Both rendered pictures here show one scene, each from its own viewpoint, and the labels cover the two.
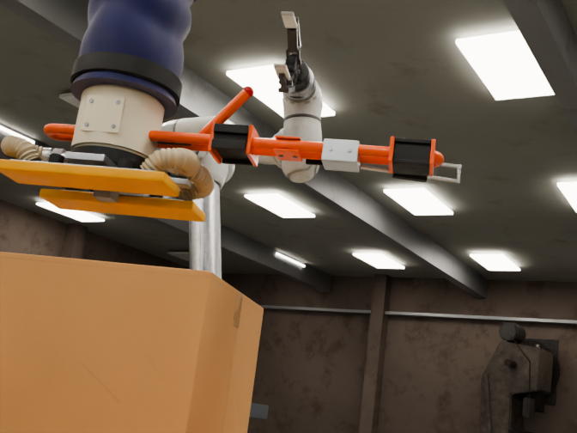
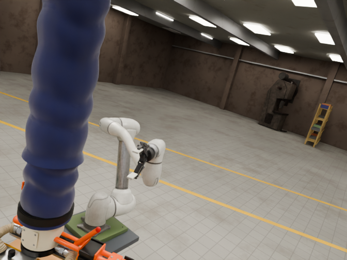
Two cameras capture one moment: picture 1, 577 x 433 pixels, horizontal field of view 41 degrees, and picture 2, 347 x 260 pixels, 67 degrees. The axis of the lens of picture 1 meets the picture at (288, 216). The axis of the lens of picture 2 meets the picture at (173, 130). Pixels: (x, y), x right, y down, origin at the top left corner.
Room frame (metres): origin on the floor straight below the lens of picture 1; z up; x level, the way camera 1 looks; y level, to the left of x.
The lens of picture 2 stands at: (0.53, -0.12, 2.09)
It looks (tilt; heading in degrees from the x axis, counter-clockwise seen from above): 14 degrees down; 2
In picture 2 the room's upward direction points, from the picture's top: 14 degrees clockwise
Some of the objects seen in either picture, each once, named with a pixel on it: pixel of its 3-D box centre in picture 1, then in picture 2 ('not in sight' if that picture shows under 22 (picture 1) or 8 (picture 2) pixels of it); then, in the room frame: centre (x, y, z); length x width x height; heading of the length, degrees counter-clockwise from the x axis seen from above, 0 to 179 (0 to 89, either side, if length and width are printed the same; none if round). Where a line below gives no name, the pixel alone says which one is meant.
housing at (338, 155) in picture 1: (341, 155); not in sight; (1.44, -0.09, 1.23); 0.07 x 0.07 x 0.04; 79
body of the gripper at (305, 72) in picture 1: (294, 70); (144, 156); (1.85, 0.03, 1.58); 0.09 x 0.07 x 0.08; 169
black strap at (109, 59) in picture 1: (127, 85); (47, 207); (1.53, 0.37, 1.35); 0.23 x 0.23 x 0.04
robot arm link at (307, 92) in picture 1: (297, 82); (150, 152); (1.92, 0.02, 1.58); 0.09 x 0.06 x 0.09; 79
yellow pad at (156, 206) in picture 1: (124, 198); not in sight; (1.62, 0.35, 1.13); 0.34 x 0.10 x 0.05; 79
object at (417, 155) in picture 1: (411, 156); not in sight; (1.41, -0.22, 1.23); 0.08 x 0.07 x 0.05; 79
